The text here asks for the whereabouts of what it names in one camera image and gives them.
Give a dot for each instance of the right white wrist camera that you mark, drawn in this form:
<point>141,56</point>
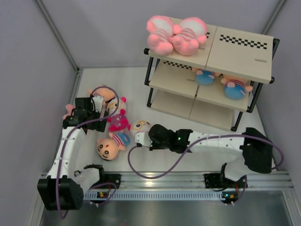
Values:
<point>143,139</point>

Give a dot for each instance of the blue striped doll right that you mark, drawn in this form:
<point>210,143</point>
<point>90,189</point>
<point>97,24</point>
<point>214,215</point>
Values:
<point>236,88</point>

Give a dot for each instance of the right pink plush toy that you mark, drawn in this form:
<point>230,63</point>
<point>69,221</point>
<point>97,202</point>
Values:
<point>189,34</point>

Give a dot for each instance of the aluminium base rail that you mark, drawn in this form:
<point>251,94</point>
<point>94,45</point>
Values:
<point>184,186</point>

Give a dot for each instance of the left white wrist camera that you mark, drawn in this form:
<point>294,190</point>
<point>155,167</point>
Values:
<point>97,103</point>

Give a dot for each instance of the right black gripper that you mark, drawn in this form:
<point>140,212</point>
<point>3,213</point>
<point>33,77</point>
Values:
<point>154,146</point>

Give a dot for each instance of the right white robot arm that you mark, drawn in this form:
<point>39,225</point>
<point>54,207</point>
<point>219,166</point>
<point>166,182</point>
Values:
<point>253,151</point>

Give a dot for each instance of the pink plush toy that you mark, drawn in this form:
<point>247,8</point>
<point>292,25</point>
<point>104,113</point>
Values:
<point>189,34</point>
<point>161,33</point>

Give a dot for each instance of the pink plush behind arm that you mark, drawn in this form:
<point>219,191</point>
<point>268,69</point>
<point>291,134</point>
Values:
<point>69,108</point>

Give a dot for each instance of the orange-faced blue doll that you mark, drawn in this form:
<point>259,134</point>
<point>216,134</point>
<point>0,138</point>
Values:
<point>108,148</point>

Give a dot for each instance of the magenta glasses doll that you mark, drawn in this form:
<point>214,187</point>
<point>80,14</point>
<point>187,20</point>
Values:
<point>118,121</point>
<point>139,126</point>

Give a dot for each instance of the blue doll on middle shelf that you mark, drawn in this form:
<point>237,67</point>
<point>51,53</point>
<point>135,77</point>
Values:
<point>205,77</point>

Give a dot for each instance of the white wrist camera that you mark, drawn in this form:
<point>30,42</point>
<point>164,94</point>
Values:
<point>97,103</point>
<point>143,139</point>

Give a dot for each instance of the left pink plush toy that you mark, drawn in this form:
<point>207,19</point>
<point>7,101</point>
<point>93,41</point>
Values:
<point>161,33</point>

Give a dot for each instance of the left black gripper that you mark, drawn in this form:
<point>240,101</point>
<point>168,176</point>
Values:
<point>98,126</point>

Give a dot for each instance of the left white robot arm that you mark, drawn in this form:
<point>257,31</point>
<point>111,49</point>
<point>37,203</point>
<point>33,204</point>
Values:
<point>61,189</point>

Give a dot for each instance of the beige three-tier shelf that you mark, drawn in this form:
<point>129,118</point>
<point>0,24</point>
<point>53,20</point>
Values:
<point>174,89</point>

